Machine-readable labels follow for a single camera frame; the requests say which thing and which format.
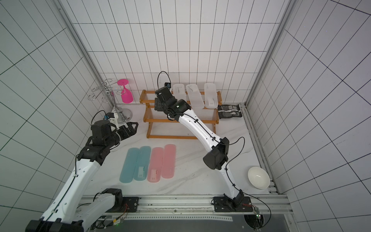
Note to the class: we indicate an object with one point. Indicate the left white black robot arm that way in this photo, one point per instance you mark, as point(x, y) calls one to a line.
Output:
point(78, 177)

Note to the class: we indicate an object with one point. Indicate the aluminium mounting rail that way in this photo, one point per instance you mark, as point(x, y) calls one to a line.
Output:
point(179, 206)

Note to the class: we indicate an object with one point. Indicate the teal pencil case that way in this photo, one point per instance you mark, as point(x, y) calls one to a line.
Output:
point(142, 163)
point(129, 165)

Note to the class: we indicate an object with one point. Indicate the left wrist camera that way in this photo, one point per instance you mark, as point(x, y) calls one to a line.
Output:
point(113, 118)

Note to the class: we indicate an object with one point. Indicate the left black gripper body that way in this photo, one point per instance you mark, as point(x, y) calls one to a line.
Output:
point(121, 133)

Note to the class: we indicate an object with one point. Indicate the silver metal glass rack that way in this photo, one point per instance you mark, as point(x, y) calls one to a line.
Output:
point(110, 91)

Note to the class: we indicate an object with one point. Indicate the pink pencil case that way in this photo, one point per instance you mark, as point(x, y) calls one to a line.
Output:
point(155, 165)
point(168, 162)

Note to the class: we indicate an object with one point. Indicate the white egg-shaped object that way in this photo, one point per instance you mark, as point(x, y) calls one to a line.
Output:
point(259, 178)

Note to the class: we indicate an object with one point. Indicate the pink plastic wine glass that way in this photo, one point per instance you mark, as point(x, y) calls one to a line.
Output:
point(126, 94)

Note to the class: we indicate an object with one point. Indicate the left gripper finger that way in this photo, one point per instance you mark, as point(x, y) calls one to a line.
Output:
point(133, 125)
point(131, 133)

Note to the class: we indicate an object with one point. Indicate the black patterned pouch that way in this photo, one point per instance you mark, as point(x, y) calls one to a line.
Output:
point(228, 111)

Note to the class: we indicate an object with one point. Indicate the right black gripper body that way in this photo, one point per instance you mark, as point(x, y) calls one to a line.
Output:
point(158, 104)

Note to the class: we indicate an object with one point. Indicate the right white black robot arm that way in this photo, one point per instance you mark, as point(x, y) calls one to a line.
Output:
point(217, 150)

